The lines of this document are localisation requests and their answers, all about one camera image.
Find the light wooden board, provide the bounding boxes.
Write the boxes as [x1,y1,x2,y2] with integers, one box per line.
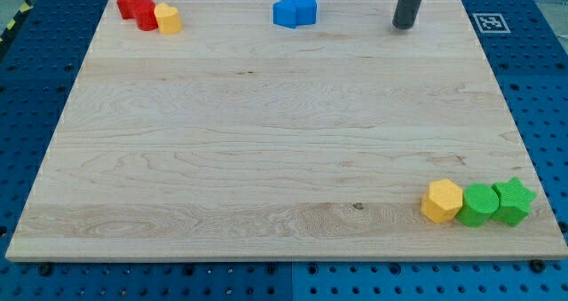
[6,0,567,263]

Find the blue cube block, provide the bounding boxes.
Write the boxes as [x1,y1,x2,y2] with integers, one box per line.
[272,0,296,28]

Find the blue half-round block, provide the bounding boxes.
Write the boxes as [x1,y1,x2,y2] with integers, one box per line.
[293,0,318,26]

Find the yellow heart block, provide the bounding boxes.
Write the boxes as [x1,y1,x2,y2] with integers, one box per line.
[154,3,183,35]

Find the yellow hexagon block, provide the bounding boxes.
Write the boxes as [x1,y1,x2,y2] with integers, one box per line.
[421,178,463,224]

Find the red cylinder block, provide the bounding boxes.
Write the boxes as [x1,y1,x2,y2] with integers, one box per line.
[132,0,158,31]

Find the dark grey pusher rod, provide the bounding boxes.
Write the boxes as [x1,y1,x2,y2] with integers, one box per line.
[392,0,422,30]

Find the green cylinder block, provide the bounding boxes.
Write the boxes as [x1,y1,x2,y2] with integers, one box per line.
[455,184,500,227]

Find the red star block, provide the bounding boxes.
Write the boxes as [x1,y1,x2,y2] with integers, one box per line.
[116,0,146,20]

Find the white fiducial marker tag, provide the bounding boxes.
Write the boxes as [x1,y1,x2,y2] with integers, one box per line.
[473,12,510,34]

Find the green star block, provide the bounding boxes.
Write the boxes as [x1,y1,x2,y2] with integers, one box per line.
[490,177,537,226]

